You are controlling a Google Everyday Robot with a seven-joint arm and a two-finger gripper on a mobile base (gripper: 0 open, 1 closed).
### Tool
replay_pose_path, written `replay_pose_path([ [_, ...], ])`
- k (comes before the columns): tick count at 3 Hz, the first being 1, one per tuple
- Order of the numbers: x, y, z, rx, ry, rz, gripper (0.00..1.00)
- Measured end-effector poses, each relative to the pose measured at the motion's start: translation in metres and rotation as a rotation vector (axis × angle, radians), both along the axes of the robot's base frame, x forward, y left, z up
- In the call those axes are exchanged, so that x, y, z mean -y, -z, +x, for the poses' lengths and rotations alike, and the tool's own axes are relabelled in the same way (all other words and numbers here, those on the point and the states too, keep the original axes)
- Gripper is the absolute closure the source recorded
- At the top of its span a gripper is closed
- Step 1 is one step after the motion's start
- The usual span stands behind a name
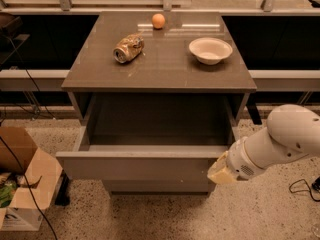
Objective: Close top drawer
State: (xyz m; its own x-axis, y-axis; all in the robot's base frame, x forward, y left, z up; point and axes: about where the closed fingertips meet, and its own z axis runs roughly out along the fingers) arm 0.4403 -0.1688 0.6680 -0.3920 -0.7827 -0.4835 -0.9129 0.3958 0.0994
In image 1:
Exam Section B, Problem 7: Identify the grey top drawer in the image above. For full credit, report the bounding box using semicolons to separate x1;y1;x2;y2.
57;124;239;185

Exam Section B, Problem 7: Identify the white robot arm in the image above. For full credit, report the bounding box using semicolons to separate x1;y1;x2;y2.
207;105;320;184

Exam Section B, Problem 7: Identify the grey drawer cabinet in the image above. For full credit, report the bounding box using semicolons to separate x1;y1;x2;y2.
62;12;256;194

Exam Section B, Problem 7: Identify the white bowl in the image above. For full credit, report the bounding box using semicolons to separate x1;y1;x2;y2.
189;38;233;65

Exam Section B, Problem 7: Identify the crushed gold can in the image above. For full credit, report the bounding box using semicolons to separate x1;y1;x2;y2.
113;33;145;64

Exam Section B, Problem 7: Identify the orange fruit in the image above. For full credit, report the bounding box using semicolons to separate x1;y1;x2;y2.
152;14;165;29

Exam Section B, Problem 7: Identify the open cardboard box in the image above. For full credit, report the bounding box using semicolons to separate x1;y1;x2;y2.
0;127;62;231

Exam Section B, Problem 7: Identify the dark object at left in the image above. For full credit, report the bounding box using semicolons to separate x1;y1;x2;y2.
0;12;30;65

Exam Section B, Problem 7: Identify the black cable on right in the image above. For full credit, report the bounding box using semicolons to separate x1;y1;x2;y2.
288;177;320;203

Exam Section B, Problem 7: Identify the black cable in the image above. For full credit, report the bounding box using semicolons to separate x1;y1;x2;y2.
288;177;320;203
0;37;59;240

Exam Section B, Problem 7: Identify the black cable on left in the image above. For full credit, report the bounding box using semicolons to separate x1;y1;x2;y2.
0;37;59;240

